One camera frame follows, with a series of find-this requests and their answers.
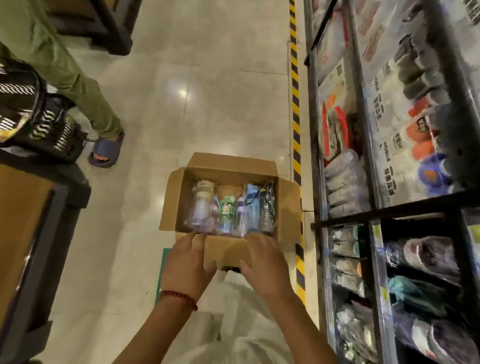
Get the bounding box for person's right hand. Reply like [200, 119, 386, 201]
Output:
[239, 234, 296, 302]

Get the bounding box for person's left hand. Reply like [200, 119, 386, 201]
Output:
[159, 231, 218, 302]

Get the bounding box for brown cardboard box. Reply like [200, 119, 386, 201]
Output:
[159, 151, 303, 272]

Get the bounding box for clear bottle green ring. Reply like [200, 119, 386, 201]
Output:
[259, 180, 278, 233]

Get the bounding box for blue bottle with straw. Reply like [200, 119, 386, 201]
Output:
[244, 182, 262, 233]

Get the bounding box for cream lid bottle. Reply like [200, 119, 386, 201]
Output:
[187, 179, 215, 232]

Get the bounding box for green rabbit bottle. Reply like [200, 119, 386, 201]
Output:
[218, 194, 238, 235]

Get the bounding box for black metal store shelving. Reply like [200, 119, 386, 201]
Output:
[303, 0, 480, 364]

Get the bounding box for person's right forearm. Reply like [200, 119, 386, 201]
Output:
[268, 294, 340, 364]

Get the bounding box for person's left forearm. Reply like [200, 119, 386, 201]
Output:
[112, 296, 199, 364]

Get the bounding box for person's light grey trousers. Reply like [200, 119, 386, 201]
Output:
[163, 269, 297, 364]

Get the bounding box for pile of clear bagged goods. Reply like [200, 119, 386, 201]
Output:
[323, 149, 373, 219]

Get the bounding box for red white bagged item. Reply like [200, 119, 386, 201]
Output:
[320, 104, 352, 159]

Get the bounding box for dark plastic shopping basket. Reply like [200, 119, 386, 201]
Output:
[0, 61, 88, 165]

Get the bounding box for red bead bracelet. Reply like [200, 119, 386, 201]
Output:
[159, 289, 199, 312]

